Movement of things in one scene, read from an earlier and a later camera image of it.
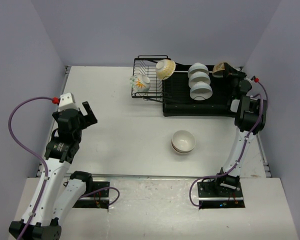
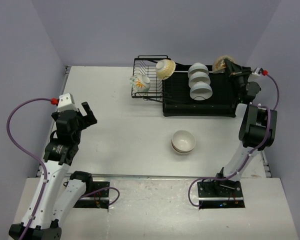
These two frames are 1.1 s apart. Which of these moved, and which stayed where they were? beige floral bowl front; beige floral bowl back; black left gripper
Moved: beige floral bowl back
Stayed: beige floral bowl front; black left gripper
